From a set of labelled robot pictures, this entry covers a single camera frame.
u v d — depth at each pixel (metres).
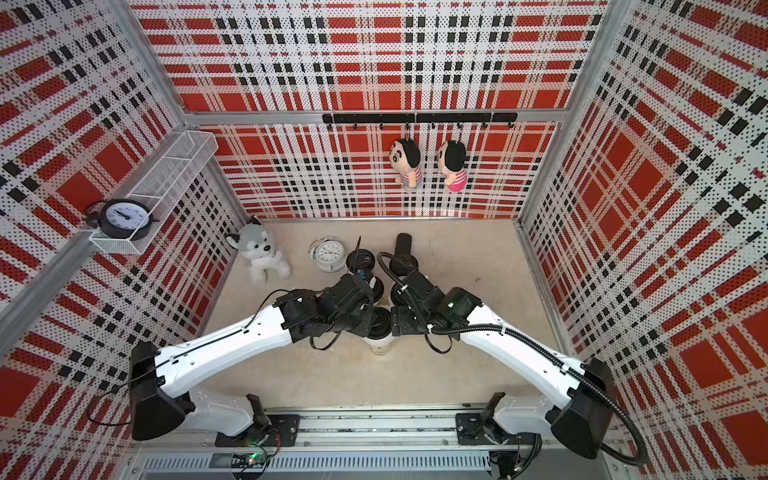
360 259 0.89
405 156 0.91
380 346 0.80
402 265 0.87
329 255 1.07
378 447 0.73
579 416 0.37
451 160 0.94
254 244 0.91
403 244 1.11
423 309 0.54
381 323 0.73
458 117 0.89
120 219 0.64
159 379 0.40
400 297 0.76
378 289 0.56
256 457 0.70
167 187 0.80
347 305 0.55
